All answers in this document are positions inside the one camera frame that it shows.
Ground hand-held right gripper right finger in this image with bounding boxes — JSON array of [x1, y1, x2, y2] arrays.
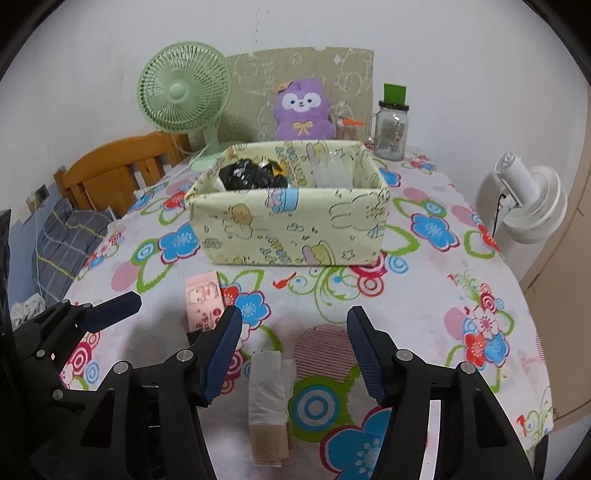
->
[[347, 305, 539, 480]]

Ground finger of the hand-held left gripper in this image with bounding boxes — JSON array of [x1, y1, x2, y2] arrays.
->
[[14, 291, 141, 365]]

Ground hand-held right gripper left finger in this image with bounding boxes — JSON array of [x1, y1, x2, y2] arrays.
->
[[30, 305, 244, 480]]

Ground pink printed packet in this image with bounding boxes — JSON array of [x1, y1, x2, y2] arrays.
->
[[185, 271, 227, 330]]

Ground white plastic bags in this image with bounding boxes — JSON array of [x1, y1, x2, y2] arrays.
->
[[248, 350, 296, 467]]

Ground yellow cartoon print storage box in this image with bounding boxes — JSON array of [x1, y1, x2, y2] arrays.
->
[[185, 140, 391, 267]]

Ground black plastic bag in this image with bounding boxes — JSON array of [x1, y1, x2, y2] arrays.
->
[[218, 159, 289, 190]]

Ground bundle of clear straws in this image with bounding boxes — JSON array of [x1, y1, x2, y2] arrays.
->
[[318, 151, 352, 188]]

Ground white crumpled cloth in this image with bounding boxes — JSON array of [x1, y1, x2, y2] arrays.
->
[[11, 295, 45, 329]]

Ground grey plaid pillow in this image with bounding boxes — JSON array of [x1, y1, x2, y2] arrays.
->
[[32, 198, 114, 301]]

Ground floral tablecloth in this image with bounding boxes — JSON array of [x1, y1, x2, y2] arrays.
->
[[60, 143, 555, 480]]

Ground white circulator fan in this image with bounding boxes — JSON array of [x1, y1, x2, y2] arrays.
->
[[494, 151, 568, 244]]

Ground glass jar with green lid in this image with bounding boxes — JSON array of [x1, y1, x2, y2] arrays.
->
[[367, 84, 411, 161]]

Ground toothpick jar with orange lid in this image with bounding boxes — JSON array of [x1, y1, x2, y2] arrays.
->
[[336, 115, 363, 140]]

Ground green desk fan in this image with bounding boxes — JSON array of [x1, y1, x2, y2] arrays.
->
[[137, 41, 233, 172]]

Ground purple plush toy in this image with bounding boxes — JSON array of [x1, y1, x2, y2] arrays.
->
[[272, 78, 337, 140]]

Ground printed cardboard panel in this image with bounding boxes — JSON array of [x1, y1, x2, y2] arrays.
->
[[226, 46, 375, 141]]

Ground black fan cable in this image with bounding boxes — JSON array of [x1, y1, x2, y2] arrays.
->
[[493, 191, 509, 236]]

